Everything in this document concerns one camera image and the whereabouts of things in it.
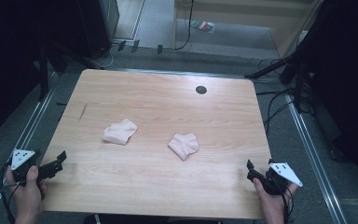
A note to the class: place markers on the light wooden panel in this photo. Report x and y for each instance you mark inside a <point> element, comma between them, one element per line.
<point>245,12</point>

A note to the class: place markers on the dark curtain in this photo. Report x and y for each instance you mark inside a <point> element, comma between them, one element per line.
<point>348,77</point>
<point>6,62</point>

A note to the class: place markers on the colourful packet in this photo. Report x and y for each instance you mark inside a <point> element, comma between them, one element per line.
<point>203,25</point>

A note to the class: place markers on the black stand leg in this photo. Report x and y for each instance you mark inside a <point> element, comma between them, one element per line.
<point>270,67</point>

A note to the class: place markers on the metal floor rail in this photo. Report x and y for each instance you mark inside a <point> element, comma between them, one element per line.
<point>310,149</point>
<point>28,130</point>

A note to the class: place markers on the black metal stand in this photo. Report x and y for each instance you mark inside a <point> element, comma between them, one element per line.
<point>43,74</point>

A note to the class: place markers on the person's left hand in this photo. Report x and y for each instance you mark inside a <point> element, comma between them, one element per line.
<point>28,196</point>

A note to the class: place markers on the person's right hand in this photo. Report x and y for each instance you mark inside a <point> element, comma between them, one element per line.
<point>272,202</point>

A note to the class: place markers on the black round table grommet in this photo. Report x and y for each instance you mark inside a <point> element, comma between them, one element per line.
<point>201,90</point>

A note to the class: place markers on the black cabinet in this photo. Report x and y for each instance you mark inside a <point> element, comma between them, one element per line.
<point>96,25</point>

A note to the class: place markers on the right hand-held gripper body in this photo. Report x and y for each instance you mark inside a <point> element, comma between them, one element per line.
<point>281,177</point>

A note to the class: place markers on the pale pink sock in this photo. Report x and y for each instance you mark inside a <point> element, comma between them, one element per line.
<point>184,146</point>
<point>119,132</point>

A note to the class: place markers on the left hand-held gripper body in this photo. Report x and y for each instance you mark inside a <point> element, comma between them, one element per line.
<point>21,158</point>

